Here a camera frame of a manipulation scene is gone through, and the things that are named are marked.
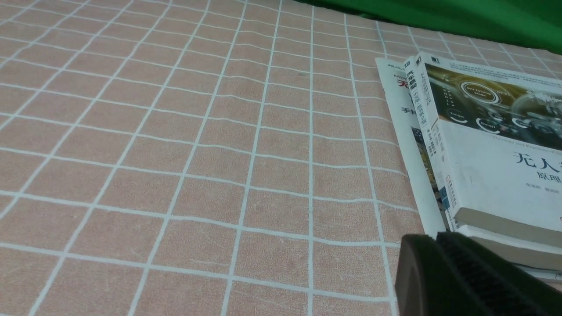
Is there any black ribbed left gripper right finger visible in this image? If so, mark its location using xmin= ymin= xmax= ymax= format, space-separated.
xmin=436 ymin=232 xmax=561 ymax=316

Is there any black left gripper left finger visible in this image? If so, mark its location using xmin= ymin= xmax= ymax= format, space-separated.
xmin=395 ymin=234 xmax=479 ymax=316

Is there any middle white book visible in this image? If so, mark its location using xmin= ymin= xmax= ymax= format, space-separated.
xmin=403 ymin=56 xmax=562 ymax=271

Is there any top white self-driving book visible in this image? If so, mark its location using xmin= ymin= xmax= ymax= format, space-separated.
xmin=414 ymin=52 xmax=562 ymax=248

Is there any bottom thin white book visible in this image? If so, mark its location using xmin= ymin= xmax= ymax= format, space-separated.
xmin=375 ymin=58 xmax=562 ymax=282

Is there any green backdrop cloth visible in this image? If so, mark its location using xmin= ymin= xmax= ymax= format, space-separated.
xmin=307 ymin=0 xmax=562 ymax=54

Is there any pink checkered tablecloth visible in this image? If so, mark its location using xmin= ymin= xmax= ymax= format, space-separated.
xmin=0 ymin=0 xmax=561 ymax=316

